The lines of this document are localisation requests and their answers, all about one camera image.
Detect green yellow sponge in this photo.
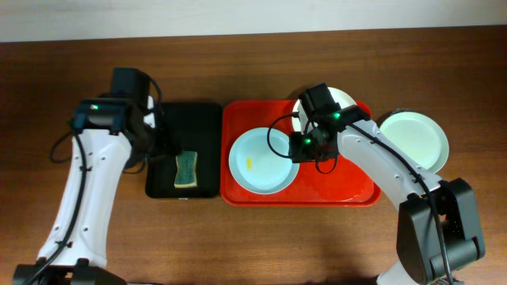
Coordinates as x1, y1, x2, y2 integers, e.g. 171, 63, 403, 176
173, 151, 197, 188

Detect light blue plate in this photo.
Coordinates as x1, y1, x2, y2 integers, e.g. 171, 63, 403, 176
228, 127, 299, 195

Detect pale green plate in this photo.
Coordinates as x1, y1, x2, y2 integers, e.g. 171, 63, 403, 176
379, 109, 450, 173

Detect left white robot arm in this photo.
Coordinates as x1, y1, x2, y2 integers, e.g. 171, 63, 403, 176
13, 97, 161, 284

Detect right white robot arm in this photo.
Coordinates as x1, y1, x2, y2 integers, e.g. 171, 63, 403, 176
298, 105, 486, 284

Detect black rectangular tray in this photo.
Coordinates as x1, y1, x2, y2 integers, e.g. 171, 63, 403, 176
145, 102, 223, 199

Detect red plastic tray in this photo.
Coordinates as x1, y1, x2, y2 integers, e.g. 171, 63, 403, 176
220, 100, 381, 207

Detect white plate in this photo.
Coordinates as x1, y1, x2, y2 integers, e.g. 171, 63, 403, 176
292, 87, 356, 132

